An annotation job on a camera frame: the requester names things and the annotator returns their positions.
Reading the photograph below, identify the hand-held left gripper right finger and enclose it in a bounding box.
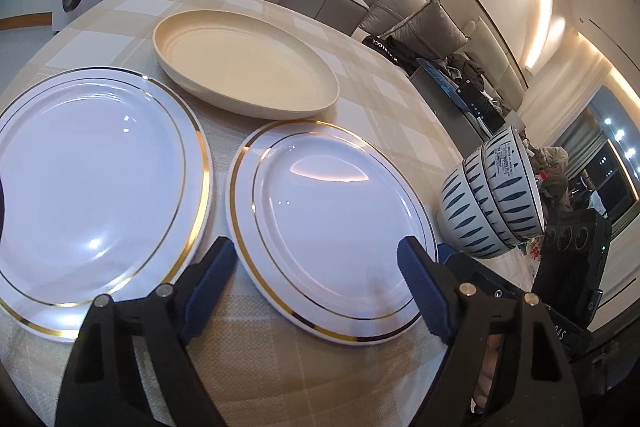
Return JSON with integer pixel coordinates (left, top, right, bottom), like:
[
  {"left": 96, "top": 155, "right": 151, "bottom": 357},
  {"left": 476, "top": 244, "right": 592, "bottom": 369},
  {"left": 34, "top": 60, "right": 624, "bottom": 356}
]
[{"left": 396, "top": 236, "right": 587, "bottom": 427}]

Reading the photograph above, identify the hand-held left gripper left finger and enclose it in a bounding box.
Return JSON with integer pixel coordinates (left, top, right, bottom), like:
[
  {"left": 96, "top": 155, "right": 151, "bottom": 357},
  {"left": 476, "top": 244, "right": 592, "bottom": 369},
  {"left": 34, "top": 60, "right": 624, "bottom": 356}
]
[{"left": 55, "top": 236, "right": 238, "bottom": 427}]

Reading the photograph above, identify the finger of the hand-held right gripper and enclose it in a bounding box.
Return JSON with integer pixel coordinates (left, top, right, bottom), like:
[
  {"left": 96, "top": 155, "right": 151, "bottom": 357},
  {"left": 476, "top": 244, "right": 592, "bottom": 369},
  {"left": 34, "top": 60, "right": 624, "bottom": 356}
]
[{"left": 437, "top": 244, "right": 535, "bottom": 303}]

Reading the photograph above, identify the white gold-rimmed plate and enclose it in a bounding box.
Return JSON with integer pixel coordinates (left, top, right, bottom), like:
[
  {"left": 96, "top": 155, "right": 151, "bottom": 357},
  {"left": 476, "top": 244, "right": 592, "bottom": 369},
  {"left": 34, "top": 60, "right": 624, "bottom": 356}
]
[
  {"left": 0, "top": 66, "right": 217, "bottom": 342},
  {"left": 226, "top": 119, "right": 441, "bottom": 347}
]

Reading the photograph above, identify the cream plate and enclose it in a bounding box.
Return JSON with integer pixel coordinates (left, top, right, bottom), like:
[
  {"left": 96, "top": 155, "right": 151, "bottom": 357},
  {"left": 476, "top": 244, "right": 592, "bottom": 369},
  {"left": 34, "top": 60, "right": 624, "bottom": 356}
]
[{"left": 152, "top": 9, "right": 341, "bottom": 118}]

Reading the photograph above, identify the black box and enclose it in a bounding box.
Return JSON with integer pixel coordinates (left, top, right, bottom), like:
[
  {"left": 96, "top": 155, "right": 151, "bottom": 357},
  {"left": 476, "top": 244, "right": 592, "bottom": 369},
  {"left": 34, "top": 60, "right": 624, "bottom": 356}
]
[{"left": 460, "top": 82, "right": 506, "bottom": 132}]

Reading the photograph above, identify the grey cabinet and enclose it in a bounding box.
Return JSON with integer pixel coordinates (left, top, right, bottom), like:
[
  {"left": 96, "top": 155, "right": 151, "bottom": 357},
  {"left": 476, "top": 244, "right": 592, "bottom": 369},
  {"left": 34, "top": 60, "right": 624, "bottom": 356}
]
[{"left": 407, "top": 74, "right": 501, "bottom": 142}]

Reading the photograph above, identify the pile of dark clothes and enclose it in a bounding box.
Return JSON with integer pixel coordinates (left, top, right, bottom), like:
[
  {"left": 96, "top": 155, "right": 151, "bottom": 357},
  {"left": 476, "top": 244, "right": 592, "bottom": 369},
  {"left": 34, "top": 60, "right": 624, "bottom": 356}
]
[{"left": 440, "top": 52, "right": 496, "bottom": 102}]

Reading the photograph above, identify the white sofa pillow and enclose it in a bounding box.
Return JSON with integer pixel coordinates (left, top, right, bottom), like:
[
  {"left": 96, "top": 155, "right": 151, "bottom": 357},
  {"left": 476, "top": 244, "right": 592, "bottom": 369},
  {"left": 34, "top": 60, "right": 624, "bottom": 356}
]
[{"left": 462, "top": 17, "right": 511, "bottom": 78}]

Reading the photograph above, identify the black garment with white print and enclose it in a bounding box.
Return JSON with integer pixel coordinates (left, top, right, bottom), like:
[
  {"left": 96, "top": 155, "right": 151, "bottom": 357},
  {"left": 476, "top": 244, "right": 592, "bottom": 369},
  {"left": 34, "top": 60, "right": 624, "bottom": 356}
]
[{"left": 361, "top": 34, "right": 426, "bottom": 75}]

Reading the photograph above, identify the grey sofa pillow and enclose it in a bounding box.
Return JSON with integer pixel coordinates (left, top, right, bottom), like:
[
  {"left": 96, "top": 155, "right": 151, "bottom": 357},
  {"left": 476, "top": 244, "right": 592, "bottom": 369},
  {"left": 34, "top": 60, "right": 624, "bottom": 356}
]
[
  {"left": 392, "top": 0, "right": 471, "bottom": 62},
  {"left": 372, "top": 0, "right": 431, "bottom": 35}
]

